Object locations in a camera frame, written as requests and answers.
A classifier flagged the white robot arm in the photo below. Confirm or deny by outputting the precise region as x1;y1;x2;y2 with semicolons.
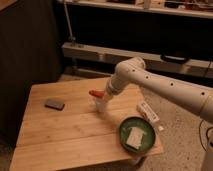
103;57;213;124

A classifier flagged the white rectangular box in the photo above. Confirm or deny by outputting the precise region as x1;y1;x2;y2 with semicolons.
137;101;160;123

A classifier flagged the green plate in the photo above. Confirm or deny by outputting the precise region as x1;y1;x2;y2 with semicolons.
119;117;156;154

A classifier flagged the white folded cloth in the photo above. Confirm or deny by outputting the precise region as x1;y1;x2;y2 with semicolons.
126;127;144;149

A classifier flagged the small dark grey block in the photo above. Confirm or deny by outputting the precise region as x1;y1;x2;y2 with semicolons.
45;99;65;110

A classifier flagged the wooden table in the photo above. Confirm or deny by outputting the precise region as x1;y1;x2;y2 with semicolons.
9;77;165;171

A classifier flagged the metal shelf rack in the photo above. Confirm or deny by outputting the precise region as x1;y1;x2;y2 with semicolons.
56;0;213;78

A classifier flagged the black handle on shelf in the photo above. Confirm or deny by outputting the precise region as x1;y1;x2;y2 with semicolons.
160;54;190;64

